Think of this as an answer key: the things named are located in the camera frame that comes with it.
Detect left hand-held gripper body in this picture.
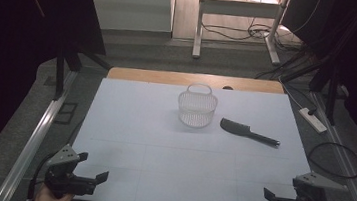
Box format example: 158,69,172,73
43,142,101,201

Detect black comb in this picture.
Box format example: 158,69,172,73
218,117,284,148

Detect white plastic mesh basket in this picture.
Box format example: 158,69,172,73
175,81,220,130

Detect person's left hand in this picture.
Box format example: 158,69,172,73
33,182,76,201

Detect white table cover sheet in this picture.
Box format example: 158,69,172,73
65,72,319,201

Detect white power strip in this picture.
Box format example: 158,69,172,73
296,106,330,135

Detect black tripod stand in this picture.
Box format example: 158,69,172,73
51,43,116,107
277,47,346,127

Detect left hand-held gripper cable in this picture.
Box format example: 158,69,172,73
26,150,57,201

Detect black rectangular floor frame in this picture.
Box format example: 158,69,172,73
52,100,79,127

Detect black floor cables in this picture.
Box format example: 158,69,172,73
199,14,306,53

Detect white metal table frame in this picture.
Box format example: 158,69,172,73
191,0,293,68

